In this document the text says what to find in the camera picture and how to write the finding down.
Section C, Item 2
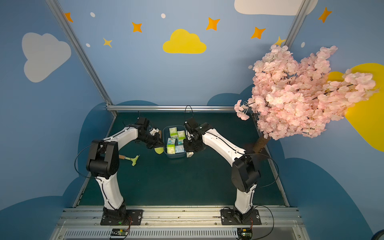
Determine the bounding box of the green pocket tissue pack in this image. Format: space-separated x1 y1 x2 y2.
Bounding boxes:
169 127 178 139
167 138 176 155
177 131 186 142

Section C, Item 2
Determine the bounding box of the blue plastic storage box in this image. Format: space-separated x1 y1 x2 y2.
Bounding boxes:
163 125 187 159

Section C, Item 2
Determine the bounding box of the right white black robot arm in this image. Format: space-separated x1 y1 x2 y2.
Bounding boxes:
183 118 261 216

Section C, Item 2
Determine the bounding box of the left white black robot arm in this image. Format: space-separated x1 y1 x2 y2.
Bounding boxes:
86 117 164 217

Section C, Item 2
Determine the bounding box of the blue pocket tissue pack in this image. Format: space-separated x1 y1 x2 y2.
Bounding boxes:
175 145 185 154

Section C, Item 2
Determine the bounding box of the left green circuit board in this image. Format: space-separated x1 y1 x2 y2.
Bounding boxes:
110 229 129 239

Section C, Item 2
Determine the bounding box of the green circuit board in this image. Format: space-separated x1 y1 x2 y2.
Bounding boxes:
110 229 129 239
237 228 253 240

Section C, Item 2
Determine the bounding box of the pink blossom artificial tree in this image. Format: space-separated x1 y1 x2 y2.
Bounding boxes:
234 45 377 146

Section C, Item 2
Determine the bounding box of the right green circuit board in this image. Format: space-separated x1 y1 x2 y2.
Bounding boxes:
237 228 253 240

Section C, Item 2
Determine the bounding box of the green trowel wooden handle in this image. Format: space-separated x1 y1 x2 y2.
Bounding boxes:
154 147 164 155

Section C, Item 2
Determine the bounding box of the green rake wooden handle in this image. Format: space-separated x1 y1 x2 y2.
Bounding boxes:
119 155 140 166

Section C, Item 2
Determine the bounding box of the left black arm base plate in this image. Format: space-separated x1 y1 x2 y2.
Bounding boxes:
100 209 144 226

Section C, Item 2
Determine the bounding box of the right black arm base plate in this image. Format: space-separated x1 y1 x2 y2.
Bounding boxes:
220 207 262 226

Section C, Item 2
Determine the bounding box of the aluminium front rail frame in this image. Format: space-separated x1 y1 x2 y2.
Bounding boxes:
50 206 310 240

